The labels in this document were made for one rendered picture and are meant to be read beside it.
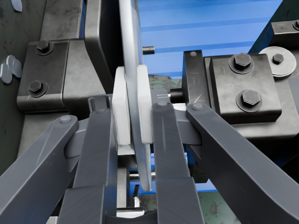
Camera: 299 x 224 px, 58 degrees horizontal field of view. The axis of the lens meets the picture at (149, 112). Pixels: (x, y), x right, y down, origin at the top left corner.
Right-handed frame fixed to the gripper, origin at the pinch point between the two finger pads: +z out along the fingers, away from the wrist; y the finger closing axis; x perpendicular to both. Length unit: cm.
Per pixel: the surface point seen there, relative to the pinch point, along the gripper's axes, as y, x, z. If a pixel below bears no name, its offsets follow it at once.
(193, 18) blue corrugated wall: 45, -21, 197
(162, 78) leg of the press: 7, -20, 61
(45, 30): -12.8, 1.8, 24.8
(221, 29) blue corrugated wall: 63, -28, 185
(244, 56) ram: 15.4, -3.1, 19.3
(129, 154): -2.2, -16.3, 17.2
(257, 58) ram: 17.6, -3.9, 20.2
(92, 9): -2.5, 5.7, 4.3
